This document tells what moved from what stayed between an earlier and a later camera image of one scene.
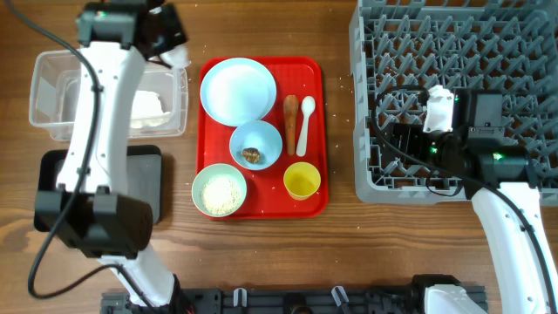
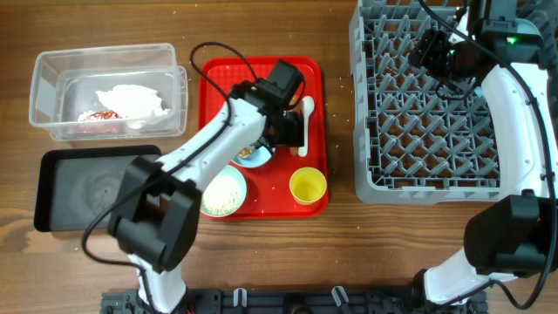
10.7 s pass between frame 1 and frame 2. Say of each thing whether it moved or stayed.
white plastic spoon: stayed
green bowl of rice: stayed
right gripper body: moved
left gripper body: moved
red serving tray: stayed
